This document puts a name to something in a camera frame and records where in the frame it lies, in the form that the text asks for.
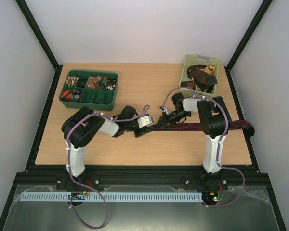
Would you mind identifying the red navy striped tie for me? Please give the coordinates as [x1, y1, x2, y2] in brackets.
[154, 120, 255, 136]

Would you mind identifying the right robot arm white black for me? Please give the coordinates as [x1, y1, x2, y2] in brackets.
[155, 93, 232, 189]

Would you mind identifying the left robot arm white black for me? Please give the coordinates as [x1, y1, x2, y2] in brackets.
[61, 105, 154, 178]

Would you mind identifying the pile of brown ties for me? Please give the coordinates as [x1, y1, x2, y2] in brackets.
[180, 65, 218, 93]

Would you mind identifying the green compartment tray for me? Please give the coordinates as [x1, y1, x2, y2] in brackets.
[59, 69, 118, 111]

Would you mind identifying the rolled tie teal brown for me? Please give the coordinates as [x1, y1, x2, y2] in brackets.
[97, 75, 109, 89]

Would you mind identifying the light green plastic basket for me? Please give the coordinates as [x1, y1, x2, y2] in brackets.
[179, 54, 219, 97]

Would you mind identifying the rolled tie orange brown pattern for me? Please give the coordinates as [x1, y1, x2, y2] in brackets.
[85, 76, 101, 89]

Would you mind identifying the rolled tie grey patterned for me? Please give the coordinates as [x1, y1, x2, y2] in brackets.
[70, 90, 84, 103]

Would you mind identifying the rolled tie red orange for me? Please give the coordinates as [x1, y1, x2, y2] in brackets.
[60, 90, 73, 102]

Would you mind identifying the rolled tie brown white pattern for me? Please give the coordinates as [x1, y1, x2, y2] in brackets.
[66, 76, 79, 87]

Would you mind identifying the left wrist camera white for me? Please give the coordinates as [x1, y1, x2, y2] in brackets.
[137, 115, 154, 128]

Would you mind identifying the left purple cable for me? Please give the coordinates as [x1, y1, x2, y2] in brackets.
[66, 104, 151, 229]

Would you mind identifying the purple cable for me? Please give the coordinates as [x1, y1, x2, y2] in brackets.
[66, 104, 151, 229]
[159, 87, 246, 208]

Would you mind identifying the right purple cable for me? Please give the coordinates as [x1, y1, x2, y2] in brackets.
[159, 87, 246, 208]

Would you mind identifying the light blue cable duct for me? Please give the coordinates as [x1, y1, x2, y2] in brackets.
[20, 192, 203, 203]

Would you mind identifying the black aluminium frame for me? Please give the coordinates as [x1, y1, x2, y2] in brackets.
[0, 0, 286, 231]

